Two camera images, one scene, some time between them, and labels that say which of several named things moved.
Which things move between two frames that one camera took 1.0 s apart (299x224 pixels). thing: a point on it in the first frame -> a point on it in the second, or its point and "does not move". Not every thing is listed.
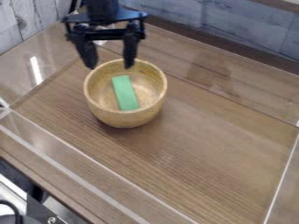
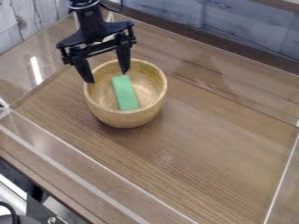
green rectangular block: (125, 93) does not move
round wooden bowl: (148, 82) does not move
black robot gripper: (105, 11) -> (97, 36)
